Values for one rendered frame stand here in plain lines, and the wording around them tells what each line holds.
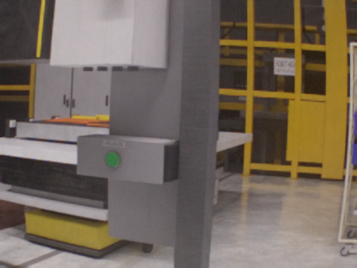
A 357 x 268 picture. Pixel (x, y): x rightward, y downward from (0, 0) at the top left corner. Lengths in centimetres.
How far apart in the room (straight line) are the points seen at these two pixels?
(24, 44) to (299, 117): 737
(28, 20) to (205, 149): 46
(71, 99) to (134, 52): 784
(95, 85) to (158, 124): 742
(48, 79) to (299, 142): 428
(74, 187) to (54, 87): 524
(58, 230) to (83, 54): 325
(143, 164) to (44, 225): 325
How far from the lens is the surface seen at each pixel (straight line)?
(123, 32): 98
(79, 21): 104
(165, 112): 113
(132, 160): 107
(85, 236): 406
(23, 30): 114
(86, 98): 863
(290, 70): 838
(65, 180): 390
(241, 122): 890
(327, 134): 824
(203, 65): 106
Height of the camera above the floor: 128
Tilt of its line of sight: 4 degrees down
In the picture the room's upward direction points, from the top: 2 degrees clockwise
